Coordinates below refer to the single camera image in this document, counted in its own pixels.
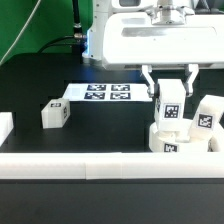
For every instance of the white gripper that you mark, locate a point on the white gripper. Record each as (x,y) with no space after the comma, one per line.
(132,40)

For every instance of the white left fence wall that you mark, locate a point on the white left fence wall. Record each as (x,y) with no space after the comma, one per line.
(6,125)

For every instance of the white round stool seat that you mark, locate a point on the white round stool seat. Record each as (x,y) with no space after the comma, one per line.
(173,142)

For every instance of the white front fence wall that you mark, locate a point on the white front fence wall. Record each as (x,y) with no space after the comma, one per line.
(96,166)

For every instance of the white fence wall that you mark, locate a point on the white fence wall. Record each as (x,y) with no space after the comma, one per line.
(6,125)
(96,166)

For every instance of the white marker sheet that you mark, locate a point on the white marker sheet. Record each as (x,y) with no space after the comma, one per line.
(105,92)

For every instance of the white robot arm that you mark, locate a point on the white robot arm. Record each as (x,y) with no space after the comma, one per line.
(160,12)

